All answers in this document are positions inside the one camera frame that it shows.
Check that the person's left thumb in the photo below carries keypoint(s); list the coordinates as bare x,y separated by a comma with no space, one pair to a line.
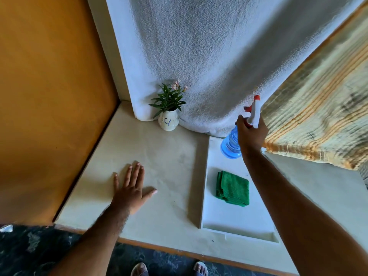
150,194

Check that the person's left forearm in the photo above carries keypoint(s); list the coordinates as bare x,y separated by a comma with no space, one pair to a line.
95,241

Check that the person's right foot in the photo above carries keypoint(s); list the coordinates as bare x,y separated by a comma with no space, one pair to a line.
200,269

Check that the striped yellow curtain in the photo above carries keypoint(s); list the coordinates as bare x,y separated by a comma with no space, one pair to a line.
325,112

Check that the person's left foot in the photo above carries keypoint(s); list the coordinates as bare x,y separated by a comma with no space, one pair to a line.
140,270

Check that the person's foot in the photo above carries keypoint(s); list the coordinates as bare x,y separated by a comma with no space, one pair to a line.
200,269
140,270

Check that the person's left middle finger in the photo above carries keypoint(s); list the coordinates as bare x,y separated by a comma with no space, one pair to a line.
134,174

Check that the white terry towel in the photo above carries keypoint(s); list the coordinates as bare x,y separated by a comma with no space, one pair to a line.
207,54

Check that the person's right forearm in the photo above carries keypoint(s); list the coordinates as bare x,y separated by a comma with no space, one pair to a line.
302,221

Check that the white rectangular tray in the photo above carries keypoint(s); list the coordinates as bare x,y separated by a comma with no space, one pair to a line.
230,221

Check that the green artificial plant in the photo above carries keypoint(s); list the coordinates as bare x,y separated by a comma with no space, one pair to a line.
169,99

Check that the folded green microfibre cloth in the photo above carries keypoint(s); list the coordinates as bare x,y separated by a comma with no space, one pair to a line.
233,188

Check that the blue spray bottle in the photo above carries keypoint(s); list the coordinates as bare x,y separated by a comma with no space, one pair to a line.
230,146

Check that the person's left hand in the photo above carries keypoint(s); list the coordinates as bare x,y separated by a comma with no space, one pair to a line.
129,198

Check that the white ceramic vase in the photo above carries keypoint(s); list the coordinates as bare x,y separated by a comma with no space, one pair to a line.
168,122

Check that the person's right thumb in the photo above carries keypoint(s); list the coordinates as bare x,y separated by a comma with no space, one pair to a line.
241,123

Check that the person's left little finger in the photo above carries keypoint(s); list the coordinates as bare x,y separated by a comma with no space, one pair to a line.
116,183

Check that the person's right hand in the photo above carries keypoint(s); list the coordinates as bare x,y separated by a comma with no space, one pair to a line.
253,137

